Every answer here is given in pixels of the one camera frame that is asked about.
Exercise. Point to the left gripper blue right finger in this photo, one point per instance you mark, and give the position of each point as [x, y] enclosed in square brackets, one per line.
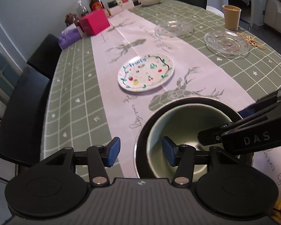
[170, 151]

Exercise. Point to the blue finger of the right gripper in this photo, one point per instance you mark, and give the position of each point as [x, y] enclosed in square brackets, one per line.
[252, 109]

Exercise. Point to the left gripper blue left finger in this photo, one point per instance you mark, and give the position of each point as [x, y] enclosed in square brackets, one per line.
[112, 151]

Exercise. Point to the green ceramic bowl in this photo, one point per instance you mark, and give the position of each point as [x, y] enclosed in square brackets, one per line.
[182, 124]

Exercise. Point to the orange steel bowl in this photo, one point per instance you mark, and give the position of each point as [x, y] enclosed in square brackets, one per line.
[140, 156]

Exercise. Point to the clear glass plate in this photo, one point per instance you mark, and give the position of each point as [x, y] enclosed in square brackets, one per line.
[227, 42]
[174, 29]

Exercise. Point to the fruity painted white plate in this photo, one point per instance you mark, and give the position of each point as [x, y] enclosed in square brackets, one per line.
[145, 72]

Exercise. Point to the green checked tablecloth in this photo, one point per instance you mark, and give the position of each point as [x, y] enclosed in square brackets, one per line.
[75, 115]

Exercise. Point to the white deer table runner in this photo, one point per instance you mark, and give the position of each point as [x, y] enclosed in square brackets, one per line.
[200, 71]

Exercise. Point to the black chair near left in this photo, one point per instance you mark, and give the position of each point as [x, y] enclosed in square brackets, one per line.
[21, 127]

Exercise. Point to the beige paper cup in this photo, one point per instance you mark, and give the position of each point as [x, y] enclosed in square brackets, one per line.
[231, 17]

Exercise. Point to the black chair far left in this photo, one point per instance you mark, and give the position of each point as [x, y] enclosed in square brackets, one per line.
[46, 56]

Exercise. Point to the purple tissue box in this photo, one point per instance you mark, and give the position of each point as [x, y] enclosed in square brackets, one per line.
[69, 37]

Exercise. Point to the pink square box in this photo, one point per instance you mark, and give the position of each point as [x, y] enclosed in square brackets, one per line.
[94, 22]

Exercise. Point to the glass panel door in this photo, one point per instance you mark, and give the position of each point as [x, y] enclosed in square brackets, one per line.
[8, 80]

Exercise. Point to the brown figurine ornament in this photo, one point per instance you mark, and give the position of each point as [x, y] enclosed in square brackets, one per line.
[71, 19]

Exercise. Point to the white box at far end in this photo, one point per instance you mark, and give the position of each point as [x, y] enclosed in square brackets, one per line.
[119, 8]

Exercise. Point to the clear water bottle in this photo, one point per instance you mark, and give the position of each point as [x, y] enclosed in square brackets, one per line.
[83, 11]

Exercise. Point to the dark glass jar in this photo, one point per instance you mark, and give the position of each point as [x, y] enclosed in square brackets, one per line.
[112, 4]

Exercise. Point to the brown liquor bottle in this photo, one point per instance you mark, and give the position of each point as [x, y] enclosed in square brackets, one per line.
[96, 5]

